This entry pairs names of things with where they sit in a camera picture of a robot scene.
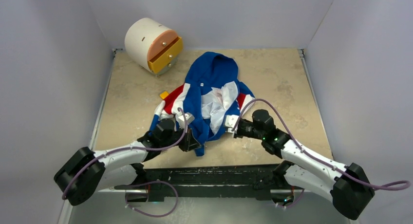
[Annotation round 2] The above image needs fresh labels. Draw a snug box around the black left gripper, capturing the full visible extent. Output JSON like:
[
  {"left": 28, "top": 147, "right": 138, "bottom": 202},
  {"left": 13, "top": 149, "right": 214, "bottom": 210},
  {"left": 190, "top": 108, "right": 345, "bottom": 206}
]
[{"left": 160, "top": 125, "right": 201, "bottom": 152}]

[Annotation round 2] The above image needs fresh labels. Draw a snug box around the blue white red jacket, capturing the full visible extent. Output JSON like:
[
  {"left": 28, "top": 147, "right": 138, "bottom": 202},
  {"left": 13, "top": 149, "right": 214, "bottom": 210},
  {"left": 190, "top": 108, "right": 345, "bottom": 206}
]
[{"left": 150, "top": 52, "right": 255, "bottom": 156}]

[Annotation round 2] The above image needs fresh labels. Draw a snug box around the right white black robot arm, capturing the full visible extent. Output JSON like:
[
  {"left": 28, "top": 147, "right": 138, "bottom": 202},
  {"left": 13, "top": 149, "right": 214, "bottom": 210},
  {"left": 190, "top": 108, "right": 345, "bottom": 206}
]
[{"left": 225, "top": 109, "right": 375, "bottom": 220}]

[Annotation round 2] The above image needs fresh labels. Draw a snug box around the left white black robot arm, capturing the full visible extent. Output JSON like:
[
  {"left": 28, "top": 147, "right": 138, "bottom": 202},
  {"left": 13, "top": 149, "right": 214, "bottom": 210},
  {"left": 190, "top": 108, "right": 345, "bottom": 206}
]
[{"left": 54, "top": 119, "right": 202, "bottom": 206}]

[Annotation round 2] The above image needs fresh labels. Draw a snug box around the small yellow grey block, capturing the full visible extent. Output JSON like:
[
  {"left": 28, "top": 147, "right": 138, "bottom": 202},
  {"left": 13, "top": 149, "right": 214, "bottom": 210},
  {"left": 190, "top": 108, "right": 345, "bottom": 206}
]
[{"left": 159, "top": 91, "right": 169, "bottom": 100}]

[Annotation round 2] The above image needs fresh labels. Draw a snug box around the round white drawer cabinet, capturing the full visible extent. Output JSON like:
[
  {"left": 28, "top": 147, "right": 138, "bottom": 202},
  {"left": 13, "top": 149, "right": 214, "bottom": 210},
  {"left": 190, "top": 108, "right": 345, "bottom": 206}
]
[{"left": 124, "top": 18, "right": 184, "bottom": 76}]

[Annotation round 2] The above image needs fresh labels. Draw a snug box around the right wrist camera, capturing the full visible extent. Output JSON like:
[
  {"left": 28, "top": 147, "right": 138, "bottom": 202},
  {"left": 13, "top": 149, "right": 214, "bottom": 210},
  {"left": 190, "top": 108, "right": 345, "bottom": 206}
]
[{"left": 224, "top": 115, "right": 239, "bottom": 133}]

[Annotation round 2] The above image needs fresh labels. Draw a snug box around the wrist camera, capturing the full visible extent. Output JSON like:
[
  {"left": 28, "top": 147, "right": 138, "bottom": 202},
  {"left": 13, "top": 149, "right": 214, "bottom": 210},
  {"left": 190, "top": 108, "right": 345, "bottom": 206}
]
[
  {"left": 176, "top": 112, "right": 195, "bottom": 129},
  {"left": 224, "top": 115, "right": 239, "bottom": 133}
]

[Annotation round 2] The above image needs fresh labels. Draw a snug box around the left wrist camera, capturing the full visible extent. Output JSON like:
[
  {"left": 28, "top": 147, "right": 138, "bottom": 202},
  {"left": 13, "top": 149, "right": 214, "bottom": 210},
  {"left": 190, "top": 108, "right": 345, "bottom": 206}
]
[{"left": 176, "top": 112, "right": 195, "bottom": 129}]

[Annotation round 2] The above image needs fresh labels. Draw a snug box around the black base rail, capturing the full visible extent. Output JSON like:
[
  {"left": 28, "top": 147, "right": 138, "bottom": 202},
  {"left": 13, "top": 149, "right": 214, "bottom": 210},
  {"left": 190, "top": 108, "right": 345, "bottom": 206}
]
[{"left": 114, "top": 164, "right": 307, "bottom": 202}]

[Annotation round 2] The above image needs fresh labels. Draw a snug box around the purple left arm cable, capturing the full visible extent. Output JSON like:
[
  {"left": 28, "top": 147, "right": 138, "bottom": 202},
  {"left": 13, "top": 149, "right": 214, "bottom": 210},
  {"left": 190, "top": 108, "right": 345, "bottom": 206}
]
[{"left": 61, "top": 107, "right": 189, "bottom": 218}]

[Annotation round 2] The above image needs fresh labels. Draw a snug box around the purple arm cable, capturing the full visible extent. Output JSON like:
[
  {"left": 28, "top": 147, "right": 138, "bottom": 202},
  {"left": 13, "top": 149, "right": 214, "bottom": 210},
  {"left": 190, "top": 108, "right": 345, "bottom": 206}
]
[
  {"left": 232, "top": 98, "right": 412, "bottom": 210},
  {"left": 61, "top": 107, "right": 189, "bottom": 218}
]

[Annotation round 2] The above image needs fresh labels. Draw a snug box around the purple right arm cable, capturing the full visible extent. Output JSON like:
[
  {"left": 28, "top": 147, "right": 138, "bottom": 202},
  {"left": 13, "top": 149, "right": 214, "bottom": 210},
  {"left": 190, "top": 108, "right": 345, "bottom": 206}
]
[{"left": 232, "top": 98, "right": 412, "bottom": 210}]

